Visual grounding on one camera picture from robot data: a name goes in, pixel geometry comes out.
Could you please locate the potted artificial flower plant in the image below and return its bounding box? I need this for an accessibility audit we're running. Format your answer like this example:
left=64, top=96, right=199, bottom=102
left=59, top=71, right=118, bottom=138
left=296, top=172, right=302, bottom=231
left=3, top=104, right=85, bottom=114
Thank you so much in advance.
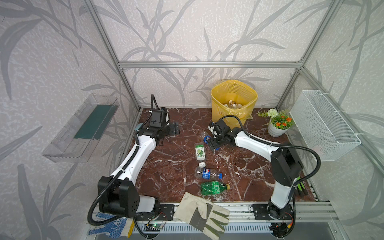
left=257, top=109, right=295, bottom=138

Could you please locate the green rubber garden glove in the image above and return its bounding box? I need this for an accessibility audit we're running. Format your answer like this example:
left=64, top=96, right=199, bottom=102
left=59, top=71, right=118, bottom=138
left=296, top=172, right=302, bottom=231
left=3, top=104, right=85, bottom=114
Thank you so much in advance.
left=295, top=182, right=308, bottom=198

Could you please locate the light blue garden trowel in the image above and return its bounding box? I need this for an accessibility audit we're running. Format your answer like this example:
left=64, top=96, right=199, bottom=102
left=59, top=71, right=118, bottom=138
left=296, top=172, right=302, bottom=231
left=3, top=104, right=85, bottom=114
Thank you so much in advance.
left=135, top=123, right=144, bottom=134

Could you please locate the clear plastic wall shelf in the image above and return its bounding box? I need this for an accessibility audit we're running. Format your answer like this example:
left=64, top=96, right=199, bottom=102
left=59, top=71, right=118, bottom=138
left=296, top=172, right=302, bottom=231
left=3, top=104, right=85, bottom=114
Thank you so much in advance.
left=42, top=94, right=120, bottom=163

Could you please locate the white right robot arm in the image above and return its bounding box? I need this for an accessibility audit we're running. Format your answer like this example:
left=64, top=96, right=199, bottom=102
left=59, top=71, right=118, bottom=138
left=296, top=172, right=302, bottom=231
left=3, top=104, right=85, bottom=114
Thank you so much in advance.
left=207, top=115, right=321, bottom=220

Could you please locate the beige leather work glove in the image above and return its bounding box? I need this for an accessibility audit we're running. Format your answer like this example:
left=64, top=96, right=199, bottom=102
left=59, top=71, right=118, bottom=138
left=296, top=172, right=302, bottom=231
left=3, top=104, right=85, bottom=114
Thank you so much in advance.
left=174, top=192, right=230, bottom=240

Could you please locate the green sprite bottle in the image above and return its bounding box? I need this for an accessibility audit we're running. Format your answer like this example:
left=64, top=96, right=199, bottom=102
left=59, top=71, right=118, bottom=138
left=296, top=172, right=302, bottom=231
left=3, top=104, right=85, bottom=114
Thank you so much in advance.
left=201, top=181, right=230, bottom=196

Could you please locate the right arm base wiring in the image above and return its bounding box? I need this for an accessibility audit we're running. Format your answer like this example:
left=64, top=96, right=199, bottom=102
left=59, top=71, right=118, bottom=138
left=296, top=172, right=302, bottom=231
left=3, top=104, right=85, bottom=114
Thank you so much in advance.
left=269, top=220, right=296, bottom=239

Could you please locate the square lime label bottle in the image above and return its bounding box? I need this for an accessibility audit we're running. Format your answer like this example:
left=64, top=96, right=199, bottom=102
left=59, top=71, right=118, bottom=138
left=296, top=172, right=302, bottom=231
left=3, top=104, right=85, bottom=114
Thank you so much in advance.
left=195, top=143, right=206, bottom=161

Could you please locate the yellow ribbed waste bin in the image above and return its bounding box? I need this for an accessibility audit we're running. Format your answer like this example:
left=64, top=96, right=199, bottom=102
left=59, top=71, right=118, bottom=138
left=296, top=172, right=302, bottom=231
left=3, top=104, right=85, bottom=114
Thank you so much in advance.
left=210, top=79, right=259, bottom=130

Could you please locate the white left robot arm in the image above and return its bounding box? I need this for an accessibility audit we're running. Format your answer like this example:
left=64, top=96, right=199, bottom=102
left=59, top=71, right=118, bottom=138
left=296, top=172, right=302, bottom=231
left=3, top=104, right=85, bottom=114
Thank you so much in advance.
left=87, top=107, right=180, bottom=226

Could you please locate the blue dotted knit glove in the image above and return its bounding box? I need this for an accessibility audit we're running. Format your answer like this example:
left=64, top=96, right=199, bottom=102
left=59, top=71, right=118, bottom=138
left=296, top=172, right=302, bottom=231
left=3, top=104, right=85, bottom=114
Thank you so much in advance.
left=88, top=217, right=135, bottom=239

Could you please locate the white wire mesh basket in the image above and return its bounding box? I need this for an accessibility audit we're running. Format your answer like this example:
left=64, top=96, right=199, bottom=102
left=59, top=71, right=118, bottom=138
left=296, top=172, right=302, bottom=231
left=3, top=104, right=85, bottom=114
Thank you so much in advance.
left=290, top=90, right=361, bottom=162

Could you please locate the blue pepsi bottle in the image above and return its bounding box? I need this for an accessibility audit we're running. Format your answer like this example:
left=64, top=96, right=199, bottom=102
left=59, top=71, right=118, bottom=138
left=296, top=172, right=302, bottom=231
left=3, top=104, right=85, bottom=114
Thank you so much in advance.
left=195, top=167, right=223, bottom=181
left=201, top=132, right=211, bottom=148

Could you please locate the dark green shelf mat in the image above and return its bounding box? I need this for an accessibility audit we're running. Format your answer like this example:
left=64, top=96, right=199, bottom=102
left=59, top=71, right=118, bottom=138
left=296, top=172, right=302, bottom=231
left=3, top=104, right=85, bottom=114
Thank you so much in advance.
left=74, top=105, right=118, bottom=140

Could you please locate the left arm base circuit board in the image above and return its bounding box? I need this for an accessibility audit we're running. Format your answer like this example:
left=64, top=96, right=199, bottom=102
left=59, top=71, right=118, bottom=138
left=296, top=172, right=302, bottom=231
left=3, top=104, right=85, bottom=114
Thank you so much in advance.
left=144, top=222, right=166, bottom=233

